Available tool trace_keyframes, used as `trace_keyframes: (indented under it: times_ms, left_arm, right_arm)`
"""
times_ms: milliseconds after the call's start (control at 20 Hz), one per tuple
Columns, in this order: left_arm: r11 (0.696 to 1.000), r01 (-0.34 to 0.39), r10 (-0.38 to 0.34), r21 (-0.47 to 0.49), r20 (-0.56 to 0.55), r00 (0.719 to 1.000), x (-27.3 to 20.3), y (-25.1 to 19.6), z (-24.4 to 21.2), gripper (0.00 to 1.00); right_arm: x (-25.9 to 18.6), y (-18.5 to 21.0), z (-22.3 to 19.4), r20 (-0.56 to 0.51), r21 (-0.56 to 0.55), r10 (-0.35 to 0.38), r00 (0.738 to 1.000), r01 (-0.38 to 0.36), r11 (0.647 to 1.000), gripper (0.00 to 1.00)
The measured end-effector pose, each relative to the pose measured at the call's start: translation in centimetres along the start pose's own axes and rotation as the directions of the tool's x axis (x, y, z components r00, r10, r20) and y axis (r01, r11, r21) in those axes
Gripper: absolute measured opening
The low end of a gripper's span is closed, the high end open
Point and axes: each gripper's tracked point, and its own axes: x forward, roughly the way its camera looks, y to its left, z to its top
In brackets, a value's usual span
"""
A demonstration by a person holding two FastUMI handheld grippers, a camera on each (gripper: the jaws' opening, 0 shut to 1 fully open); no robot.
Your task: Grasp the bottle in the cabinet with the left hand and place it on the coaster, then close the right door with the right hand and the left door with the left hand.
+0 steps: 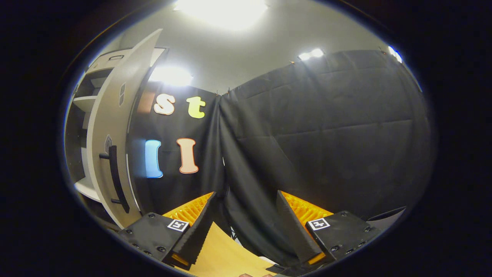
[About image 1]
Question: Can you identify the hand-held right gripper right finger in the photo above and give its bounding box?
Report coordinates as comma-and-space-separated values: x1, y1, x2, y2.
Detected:
276, 190, 381, 270

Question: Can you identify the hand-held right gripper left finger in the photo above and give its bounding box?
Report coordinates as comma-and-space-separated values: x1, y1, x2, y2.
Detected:
117, 192, 218, 272

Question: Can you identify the white cabinet door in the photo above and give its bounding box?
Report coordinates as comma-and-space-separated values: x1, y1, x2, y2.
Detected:
86, 29, 164, 229

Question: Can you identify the white cabinet shelf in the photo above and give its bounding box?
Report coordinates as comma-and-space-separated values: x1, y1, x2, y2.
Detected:
74, 178, 101, 203
72, 95, 97, 113

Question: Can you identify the white cabinet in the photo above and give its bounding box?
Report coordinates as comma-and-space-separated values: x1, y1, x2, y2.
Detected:
63, 47, 170, 227

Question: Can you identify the white cabinet drawer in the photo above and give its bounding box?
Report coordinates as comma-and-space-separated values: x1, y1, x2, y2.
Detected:
85, 49, 133, 73

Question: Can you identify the black backdrop cloth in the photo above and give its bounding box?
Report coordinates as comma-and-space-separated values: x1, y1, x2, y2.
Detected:
129, 49, 433, 270

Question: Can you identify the ceiling light panel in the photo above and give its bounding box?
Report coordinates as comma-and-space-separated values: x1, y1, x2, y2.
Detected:
388, 45, 403, 64
173, 0, 268, 31
149, 66, 194, 87

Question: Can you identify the black door handle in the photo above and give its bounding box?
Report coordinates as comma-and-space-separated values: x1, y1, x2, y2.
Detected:
99, 145, 130, 214

